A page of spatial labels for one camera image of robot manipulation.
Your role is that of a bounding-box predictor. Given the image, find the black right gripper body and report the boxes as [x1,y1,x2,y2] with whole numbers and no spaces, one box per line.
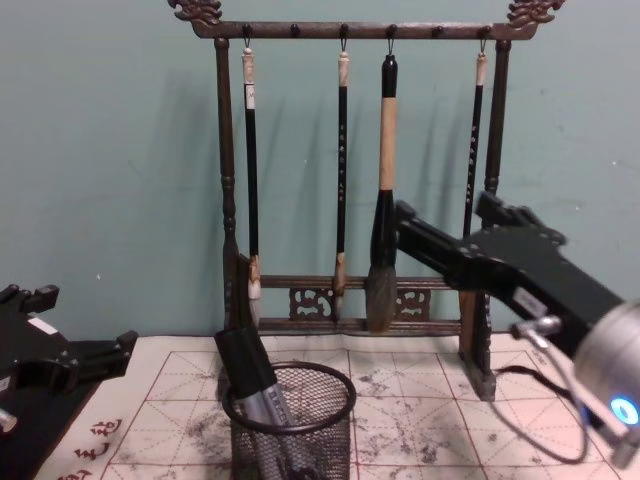
[448,227,627,360]

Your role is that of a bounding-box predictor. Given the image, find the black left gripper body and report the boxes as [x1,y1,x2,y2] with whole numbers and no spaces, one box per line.
[0,305,77,402]

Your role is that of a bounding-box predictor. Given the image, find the thin black brush, white characters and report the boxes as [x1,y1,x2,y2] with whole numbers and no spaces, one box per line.
[461,25,490,237]

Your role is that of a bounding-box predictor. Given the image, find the large tan and black brush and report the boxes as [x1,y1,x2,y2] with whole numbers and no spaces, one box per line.
[365,24,402,335]

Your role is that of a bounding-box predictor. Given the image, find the slim black brush, bone cap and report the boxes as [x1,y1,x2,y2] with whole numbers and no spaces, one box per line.
[331,23,352,322]

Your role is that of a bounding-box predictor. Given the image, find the black capped silver pen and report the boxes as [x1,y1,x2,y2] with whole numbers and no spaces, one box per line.
[214,326,297,432]

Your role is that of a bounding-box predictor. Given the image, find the white felt mat, red grid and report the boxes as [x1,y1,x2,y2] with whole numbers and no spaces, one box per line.
[29,334,640,480]

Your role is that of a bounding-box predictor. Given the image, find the black brush with white label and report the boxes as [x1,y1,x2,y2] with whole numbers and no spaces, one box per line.
[240,24,265,327]

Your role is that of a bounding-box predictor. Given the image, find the dark wooden brush rack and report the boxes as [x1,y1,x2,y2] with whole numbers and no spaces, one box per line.
[168,0,557,402]

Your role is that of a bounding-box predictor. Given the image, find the thin dark cable, silver plug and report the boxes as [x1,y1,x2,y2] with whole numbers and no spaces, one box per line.
[491,314,617,464]

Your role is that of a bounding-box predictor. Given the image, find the black wire mesh pen holder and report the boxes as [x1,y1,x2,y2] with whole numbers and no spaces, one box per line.
[221,361,358,480]

